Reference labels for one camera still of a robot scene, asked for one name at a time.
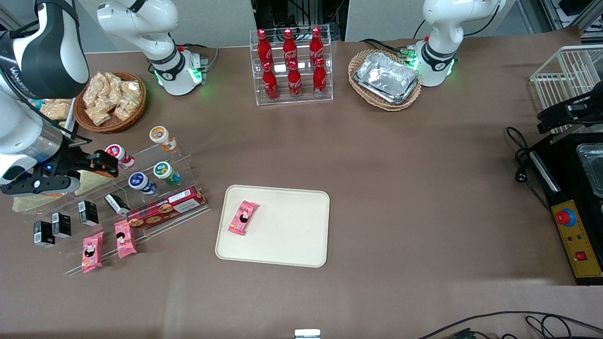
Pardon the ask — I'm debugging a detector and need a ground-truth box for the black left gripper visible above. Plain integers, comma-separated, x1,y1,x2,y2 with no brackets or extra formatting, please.
538,83,603,134

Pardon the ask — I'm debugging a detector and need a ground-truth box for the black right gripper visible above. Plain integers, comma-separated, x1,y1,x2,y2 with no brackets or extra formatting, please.
47,144,119,181

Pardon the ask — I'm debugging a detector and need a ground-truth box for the triangular sandwich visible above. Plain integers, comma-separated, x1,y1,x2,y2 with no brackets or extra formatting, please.
12,191,64,213
74,170,114,196

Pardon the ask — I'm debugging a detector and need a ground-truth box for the cream plastic tray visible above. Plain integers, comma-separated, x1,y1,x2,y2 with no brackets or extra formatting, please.
215,185,330,268

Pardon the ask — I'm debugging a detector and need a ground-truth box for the red lid yogurt cup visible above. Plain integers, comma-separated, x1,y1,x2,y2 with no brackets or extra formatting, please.
104,144,136,170

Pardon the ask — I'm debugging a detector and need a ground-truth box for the grey machine lever bar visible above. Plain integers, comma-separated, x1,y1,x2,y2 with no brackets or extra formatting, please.
549,127,583,145

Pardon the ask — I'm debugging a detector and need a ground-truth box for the blue lid yogurt cup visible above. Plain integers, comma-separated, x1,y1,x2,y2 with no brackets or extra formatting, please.
128,172,157,195

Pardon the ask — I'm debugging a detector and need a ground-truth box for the small black carton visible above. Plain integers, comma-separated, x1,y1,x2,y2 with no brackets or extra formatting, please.
78,201,99,226
33,221,56,248
105,194,131,216
51,213,72,239

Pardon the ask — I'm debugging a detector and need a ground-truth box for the clear bag of crackers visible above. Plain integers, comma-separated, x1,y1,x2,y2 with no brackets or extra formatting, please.
84,73,107,108
114,97,140,122
85,106,112,127
105,72,124,102
120,80,143,102

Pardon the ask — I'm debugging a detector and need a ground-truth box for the brown wicker snack basket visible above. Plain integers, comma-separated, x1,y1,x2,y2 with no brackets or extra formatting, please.
73,72,147,133

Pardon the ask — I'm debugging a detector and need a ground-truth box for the green lid yogurt cup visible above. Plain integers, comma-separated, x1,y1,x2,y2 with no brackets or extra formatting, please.
153,161,180,186

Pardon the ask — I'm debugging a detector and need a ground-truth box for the steel food container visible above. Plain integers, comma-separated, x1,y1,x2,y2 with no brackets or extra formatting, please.
577,144,603,198

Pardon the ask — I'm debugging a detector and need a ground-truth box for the orange lid yogurt cup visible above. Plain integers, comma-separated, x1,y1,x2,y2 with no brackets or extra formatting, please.
149,126,178,152

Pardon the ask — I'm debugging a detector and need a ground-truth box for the black sealing machine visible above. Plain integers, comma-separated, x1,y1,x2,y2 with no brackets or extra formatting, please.
528,134,603,286

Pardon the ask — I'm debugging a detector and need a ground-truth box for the red brown cookie box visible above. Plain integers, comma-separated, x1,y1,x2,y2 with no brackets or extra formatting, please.
126,186,208,230

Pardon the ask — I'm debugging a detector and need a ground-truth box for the pink snack pack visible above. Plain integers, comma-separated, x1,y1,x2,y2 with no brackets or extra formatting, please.
81,232,104,274
228,201,260,236
114,220,138,259

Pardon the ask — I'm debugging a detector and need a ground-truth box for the flat bag of crackers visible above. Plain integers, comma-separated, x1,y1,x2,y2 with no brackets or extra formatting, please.
40,99,71,121

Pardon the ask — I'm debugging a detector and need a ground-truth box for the clear acrylic stepped stand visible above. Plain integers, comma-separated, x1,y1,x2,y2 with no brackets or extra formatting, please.
14,140,211,276

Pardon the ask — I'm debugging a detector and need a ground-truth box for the stack of foil containers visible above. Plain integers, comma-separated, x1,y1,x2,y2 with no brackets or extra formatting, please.
354,52,420,105

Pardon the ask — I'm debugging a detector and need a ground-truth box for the tan wicker basket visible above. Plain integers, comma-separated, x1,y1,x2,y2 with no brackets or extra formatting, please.
348,49,423,112

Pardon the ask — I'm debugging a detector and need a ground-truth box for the red cola bottle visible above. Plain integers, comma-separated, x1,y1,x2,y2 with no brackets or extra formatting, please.
312,58,328,97
257,29,274,66
282,28,298,66
262,62,279,101
309,27,325,64
287,61,303,99

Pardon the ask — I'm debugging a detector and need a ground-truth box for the clear acrylic bottle rack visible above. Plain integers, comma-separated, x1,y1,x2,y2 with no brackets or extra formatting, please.
250,24,334,106

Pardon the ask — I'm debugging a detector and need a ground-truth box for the silver machine handle bar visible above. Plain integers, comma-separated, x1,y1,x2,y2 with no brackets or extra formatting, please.
530,151,562,194

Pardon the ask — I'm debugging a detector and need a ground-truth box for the black power cable with plug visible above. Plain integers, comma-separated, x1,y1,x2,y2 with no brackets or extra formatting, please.
506,126,552,212

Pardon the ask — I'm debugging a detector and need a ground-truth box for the white wire rack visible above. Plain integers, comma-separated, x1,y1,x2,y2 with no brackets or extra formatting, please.
530,45,603,137

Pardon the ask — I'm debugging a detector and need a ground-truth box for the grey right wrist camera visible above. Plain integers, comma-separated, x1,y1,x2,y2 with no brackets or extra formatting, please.
0,175,81,196

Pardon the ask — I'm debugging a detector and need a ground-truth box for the metal frame rack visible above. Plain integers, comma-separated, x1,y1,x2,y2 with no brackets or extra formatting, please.
539,0,603,36

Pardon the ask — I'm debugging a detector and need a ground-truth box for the grey cable at arm base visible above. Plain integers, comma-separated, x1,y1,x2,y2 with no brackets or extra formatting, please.
177,43,220,72

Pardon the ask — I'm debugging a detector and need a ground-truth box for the black cable bundle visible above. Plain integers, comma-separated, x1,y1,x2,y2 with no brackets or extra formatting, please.
360,38,417,59

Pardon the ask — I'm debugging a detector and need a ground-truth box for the long black cable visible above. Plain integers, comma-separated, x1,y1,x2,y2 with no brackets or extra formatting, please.
417,311,603,339

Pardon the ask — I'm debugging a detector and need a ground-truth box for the looped black cable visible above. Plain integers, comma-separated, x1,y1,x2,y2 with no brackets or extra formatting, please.
524,315,573,339

